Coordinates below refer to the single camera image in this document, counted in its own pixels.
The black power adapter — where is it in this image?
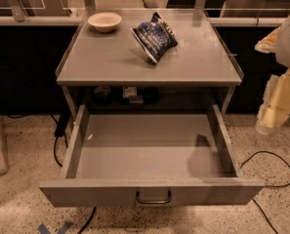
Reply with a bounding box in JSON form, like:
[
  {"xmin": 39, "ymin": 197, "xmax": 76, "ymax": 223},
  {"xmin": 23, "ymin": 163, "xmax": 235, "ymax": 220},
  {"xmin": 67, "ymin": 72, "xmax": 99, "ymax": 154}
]
[{"xmin": 55, "ymin": 112, "xmax": 69, "ymax": 137}]

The open grey top drawer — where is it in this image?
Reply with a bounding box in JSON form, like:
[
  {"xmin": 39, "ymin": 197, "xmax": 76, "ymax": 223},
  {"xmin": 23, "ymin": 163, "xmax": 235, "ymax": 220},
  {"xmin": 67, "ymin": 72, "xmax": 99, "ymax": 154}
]
[{"xmin": 40, "ymin": 105, "xmax": 264, "ymax": 207}]

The blue chip bag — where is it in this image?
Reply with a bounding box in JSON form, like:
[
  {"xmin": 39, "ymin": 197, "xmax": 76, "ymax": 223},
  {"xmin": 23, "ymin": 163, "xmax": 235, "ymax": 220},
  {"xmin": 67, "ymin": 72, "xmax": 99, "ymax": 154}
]
[{"xmin": 131, "ymin": 12, "xmax": 178, "ymax": 63}]

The black cable left floor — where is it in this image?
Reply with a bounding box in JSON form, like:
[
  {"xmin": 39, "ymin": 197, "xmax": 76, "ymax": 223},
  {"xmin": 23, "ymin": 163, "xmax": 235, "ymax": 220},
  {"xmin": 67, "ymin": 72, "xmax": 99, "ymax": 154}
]
[{"xmin": 50, "ymin": 113, "xmax": 69, "ymax": 168}]

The white ceramic bowl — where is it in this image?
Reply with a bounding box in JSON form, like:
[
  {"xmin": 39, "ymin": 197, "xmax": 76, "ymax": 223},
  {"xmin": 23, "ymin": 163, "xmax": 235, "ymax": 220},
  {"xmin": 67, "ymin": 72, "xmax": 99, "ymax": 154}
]
[{"xmin": 88, "ymin": 13, "xmax": 122, "ymax": 33}]

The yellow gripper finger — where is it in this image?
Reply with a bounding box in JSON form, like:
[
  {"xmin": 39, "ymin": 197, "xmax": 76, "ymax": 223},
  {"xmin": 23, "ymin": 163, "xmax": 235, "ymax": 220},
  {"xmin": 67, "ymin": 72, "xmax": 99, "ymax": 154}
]
[
  {"xmin": 255, "ymin": 69, "xmax": 290, "ymax": 135},
  {"xmin": 255, "ymin": 27, "xmax": 280, "ymax": 54}
]

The black cable floor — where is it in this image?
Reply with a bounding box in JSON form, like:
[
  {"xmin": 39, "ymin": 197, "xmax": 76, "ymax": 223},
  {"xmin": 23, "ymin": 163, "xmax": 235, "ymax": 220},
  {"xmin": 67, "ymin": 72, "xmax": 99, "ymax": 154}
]
[
  {"xmin": 240, "ymin": 150, "xmax": 290, "ymax": 234},
  {"xmin": 50, "ymin": 113, "xmax": 69, "ymax": 168}
]

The metal drawer handle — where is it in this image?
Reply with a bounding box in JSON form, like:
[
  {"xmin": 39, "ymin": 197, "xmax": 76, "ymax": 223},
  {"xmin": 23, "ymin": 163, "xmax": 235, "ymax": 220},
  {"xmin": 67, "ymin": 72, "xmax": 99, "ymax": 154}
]
[{"xmin": 136, "ymin": 191, "xmax": 172, "ymax": 205}]

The black cable right floor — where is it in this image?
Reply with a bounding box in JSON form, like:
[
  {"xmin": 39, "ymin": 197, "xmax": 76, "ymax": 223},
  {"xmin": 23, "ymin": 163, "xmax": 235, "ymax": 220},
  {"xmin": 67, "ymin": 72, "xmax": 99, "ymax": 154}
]
[{"xmin": 240, "ymin": 150, "xmax": 290, "ymax": 234}]

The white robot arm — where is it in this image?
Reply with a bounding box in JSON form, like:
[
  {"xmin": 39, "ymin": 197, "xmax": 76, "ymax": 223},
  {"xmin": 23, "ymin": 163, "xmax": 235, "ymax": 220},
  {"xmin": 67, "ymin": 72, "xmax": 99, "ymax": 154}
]
[{"xmin": 255, "ymin": 15, "xmax": 290, "ymax": 135}]

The grey cabinet with top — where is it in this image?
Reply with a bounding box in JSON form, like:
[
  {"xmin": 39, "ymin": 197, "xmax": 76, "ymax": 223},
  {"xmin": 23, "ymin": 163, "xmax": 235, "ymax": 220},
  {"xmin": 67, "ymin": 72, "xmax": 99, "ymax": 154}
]
[{"xmin": 57, "ymin": 9, "xmax": 243, "ymax": 107}]

